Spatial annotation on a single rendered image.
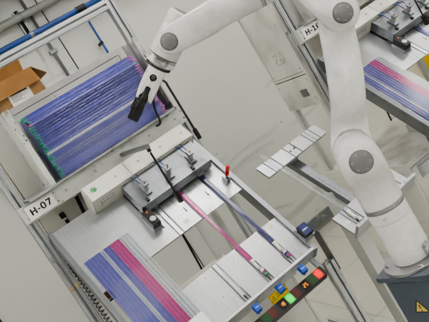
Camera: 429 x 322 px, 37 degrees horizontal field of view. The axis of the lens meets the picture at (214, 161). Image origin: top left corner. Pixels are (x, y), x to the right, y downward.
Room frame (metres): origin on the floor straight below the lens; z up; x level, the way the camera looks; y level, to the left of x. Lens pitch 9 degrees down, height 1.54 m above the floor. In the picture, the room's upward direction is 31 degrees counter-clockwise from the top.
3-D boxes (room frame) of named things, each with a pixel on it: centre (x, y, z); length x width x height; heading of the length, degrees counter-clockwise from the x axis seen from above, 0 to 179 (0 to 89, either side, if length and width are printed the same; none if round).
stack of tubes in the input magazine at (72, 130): (2.57, 0.31, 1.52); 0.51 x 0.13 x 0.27; 113
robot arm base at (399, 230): (1.76, -0.35, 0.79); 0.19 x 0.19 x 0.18
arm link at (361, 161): (1.73, -0.34, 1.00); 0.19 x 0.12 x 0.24; 170
